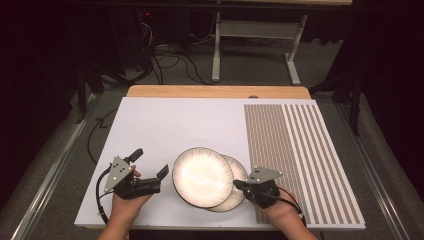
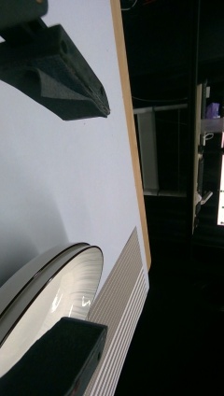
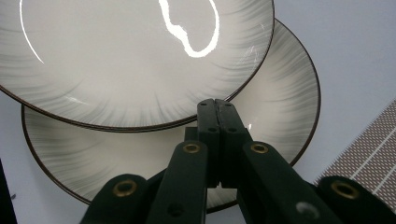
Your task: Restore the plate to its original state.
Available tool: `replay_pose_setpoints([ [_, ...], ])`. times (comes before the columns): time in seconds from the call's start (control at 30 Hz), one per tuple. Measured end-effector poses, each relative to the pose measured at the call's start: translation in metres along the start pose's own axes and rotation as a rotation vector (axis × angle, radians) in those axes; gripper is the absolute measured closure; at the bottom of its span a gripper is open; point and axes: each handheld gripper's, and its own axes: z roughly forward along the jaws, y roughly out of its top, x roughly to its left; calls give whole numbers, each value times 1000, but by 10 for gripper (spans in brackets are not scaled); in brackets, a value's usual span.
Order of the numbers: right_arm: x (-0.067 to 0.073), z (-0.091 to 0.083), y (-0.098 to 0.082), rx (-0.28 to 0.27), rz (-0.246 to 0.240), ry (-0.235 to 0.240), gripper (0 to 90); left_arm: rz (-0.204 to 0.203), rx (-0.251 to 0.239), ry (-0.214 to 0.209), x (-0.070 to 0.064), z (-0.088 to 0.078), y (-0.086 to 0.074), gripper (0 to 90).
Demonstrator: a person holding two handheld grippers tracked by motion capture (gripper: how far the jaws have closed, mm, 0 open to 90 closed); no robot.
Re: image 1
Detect bundle of floor cables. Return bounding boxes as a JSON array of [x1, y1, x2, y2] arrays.
[[134, 19, 216, 86]]

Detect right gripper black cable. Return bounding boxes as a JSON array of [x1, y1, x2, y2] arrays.
[[266, 185, 308, 229]]

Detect black floor cable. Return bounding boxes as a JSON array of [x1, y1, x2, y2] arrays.
[[86, 107, 119, 165]]

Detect white metal desk frame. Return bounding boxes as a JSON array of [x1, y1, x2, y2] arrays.
[[211, 12, 309, 86]]

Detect black stand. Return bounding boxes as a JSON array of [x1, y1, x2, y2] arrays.
[[309, 70, 364, 137], [75, 61, 105, 125]]

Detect person's right hand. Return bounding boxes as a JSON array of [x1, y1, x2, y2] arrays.
[[250, 189, 304, 232]]

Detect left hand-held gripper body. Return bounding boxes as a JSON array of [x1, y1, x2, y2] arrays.
[[104, 155, 162, 201]]

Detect cream plate with dark rim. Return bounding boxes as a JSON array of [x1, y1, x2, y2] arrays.
[[171, 146, 235, 210], [207, 154, 250, 214]]

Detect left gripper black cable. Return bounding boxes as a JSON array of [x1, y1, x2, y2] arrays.
[[95, 165, 113, 225]]

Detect person's left hand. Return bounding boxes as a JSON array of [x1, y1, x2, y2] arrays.
[[109, 164, 154, 222]]

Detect metal floor rail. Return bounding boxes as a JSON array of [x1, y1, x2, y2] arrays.
[[10, 94, 102, 240], [334, 102, 412, 240]]

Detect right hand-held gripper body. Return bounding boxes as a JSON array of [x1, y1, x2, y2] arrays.
[[246, 165, 284, 210]]

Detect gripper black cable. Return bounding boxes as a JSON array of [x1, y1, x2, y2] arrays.
[[95, 165, 113, 225], [266, 185, 308, 229]]

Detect white board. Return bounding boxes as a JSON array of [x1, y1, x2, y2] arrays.
[[74, 96, 367, 231]]

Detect wooden table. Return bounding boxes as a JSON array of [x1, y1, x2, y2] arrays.
[[126, 84, 312, 100]]

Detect striped placemat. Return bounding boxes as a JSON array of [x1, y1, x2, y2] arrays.
[[243, 103, 363, 225]]

